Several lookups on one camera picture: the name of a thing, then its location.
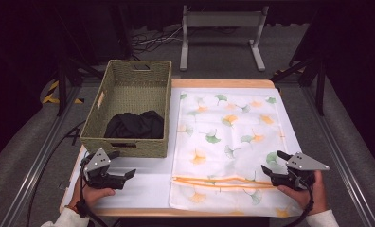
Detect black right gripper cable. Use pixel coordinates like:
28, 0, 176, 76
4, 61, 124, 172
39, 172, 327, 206
281, 179, 316, 227

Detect bundle of floor cables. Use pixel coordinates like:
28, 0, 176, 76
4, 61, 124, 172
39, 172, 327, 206
131, 26, 184, 54

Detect grey metal stand frame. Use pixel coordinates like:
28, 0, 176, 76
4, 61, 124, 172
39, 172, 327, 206
179, 4, 270, 72

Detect black floor cable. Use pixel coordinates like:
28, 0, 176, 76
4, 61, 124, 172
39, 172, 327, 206
25, 120, 86, 227

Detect yellow black hazard tape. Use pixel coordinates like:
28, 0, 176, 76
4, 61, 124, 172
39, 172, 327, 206
42, 79, 85, 105

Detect person's left hand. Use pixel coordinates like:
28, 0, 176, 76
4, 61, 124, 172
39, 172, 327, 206
70, 176, 116, 211

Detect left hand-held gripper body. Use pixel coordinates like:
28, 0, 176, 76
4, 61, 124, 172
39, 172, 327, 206
80, 147, 127, 190

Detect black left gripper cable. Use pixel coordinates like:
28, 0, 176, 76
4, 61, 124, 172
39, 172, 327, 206
76, 157, 110, 227

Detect green woven basket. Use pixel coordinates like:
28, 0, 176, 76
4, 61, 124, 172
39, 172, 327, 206
80, 60, 173, 159

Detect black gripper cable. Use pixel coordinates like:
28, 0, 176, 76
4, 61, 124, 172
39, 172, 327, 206
76, 157, 110, 227
281, 179, 316, 227

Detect black cloth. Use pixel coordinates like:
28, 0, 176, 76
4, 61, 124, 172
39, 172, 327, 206
103, 110, 165, 140

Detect aluminium floor rail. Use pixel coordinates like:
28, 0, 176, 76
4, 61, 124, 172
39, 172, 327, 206
301, 85, 375, 227
0, 84, 83, 227

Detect black metal stand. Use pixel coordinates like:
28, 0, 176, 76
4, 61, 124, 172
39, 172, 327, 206
270, 56, 328, 117
56, 56, 105, 117

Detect white leaf print laundry bag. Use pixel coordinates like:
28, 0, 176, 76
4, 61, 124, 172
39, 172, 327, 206
169, 90, 303, 218

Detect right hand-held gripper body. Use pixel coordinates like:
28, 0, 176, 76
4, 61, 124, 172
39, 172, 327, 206
270, 151, 330, 192

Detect person's right hand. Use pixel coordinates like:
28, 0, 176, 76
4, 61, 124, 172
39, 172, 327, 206
277, 169, 329, 216

